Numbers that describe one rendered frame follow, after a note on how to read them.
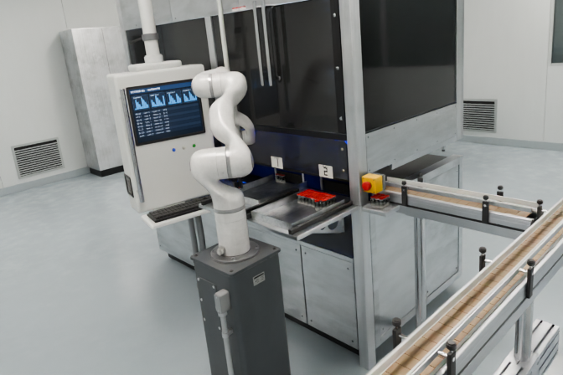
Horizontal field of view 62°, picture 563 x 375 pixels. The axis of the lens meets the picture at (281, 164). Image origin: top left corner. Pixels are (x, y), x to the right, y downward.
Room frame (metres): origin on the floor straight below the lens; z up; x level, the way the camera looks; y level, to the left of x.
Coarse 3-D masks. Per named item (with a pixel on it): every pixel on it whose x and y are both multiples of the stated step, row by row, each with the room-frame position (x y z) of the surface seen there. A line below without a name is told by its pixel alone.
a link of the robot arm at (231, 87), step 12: (228, 72) 1.96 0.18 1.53; (216, 84) 1.92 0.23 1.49; (228, 84) 1.91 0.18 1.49; (240, 84) 1.91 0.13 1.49; (216, 96) 1.95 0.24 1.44; (228, 96) 1.86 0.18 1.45; (240, 96) 1.92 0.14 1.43; (216, 108) 1.81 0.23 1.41; (228, 108) 1.82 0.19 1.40; (216, 120) 1.77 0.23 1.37; (228, 120) 1.78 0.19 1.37; (216, 132) 1.75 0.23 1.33; (228, 132) 1.72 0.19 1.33; (228, 144) 1.74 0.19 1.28; (240, 144) 1.67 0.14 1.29; (228, 156) 1.63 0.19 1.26; (240, 156) 1.63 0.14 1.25; (252, 156) 1.68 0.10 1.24; (228, 168) 1.62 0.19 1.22; (240, 168) 1.62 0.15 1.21; (252, 168) 1.66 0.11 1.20
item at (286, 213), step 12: (300, 192) 2.18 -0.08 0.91; (276, 204) 2.07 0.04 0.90; (288, 204) 2.10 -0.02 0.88; (300, 204) 2.08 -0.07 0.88; (336, 204) 1.97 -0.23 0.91; (252, 216) 1.96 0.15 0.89; (264, 216) 1.90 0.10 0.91; (276, 216) 1.96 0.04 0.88; (288, 216) 1.95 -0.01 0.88; (300, 216) 1.93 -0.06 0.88; (312, 216) 1.86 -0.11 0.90; (288, 228) 1.79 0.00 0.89
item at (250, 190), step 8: (272, 176) 2.52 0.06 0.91; (248, 184) 2.40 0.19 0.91; (256, 184) 2.44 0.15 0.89; (264, 184) 2.45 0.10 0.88; (272, 184) 2.44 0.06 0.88; (280, 184) 2.42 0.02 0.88; (288, 184) 2.41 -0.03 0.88; (304, 184) 2.32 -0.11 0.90; (248, 192) 2.35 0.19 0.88; (256, 192) 2.33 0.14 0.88; (264, 192) 2.32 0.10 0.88; (272, 192) 2.31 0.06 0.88; (280, 192) 2.20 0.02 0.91; (248, 200) 2.16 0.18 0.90; (256, 200) 2.11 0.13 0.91; (264, 200) 2.13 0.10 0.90
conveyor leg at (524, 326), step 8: (528, 312) 1.29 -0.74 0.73; (520, 320) 1.30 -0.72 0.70; (528, 320) 1.29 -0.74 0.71; (520, 328) 1.30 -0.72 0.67; (528, 328) 1.29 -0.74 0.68; (520, 336) 1.30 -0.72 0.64; (528, 336) 1.29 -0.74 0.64; (520, 344) 1.30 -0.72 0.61; (528, 344) 1.29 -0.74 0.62; (520, 352) 1.30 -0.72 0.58; (528, 352) 1.29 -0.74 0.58; (520, 360) 1.30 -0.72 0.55; (528, 360) 1.30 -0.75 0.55
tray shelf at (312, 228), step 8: (336, 200) 2.10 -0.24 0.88; (344, 200) 2.09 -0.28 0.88; (208, 208) 2.18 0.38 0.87; (344, 208) 1.98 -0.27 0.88; (352, 208) 1.97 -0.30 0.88; (336, 216) 1.90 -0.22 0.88; (344, 216) 1.93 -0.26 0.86; (256, 224) 1.90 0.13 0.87; (264, 224) 1.88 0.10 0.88; (312, 224) 1.83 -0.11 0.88; (320, 224) 1.82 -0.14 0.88; (328, 224) 1.85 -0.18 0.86; (272, 232) 1.83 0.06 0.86; (280, 232) 1.79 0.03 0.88; (304, 232) 1.76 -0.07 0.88; (312, 232) 1.79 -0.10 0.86; (296, 240) 1.73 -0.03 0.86
